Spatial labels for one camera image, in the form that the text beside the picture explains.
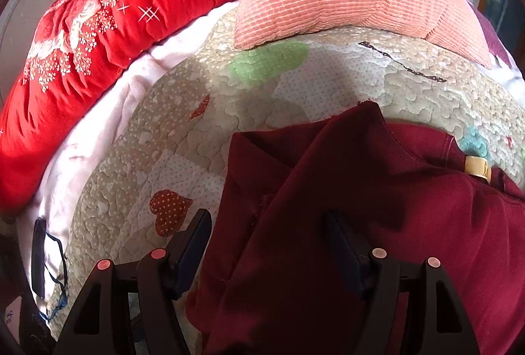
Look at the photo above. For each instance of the white bed sheet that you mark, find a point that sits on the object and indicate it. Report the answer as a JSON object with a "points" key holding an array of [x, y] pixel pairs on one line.
{"points": [[102, 145]]}

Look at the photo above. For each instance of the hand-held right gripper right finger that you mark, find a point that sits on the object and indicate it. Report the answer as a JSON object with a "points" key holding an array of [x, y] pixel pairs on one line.
{"points": [[342, 248]]}

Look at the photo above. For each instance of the red floral embroidered pillow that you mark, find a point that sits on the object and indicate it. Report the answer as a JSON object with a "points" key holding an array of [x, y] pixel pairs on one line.
{"points": [[82, 51]]}

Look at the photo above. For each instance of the dark red sweater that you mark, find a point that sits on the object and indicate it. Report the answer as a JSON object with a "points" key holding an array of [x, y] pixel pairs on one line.
{"points": [[328, 174]]}

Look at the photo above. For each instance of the quilted patchwork bedspread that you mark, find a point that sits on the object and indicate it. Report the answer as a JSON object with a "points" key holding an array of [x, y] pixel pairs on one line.
{"points": [[164, 141]]}

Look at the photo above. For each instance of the pink fuzzy pillow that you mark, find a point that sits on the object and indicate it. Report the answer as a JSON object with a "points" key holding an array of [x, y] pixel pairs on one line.
{"points": [[496, 39]]}

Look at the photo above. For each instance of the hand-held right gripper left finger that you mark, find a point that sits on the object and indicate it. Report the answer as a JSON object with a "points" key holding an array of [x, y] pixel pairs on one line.
{"points": [[192, 252]]}

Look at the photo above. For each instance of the black face mask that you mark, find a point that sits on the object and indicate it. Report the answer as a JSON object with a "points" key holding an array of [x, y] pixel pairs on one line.
{"points": [[39, 256]]}

